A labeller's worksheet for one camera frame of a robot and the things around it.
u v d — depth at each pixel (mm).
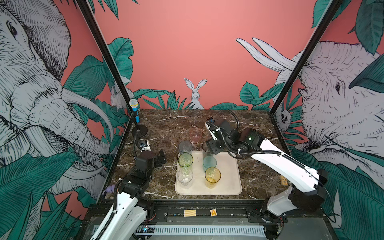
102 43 817
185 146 1045
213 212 744
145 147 645
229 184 838
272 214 625
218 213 748
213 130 479
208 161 879
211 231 701
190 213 741
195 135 1029
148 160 548
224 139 477
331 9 701
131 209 480
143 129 1084
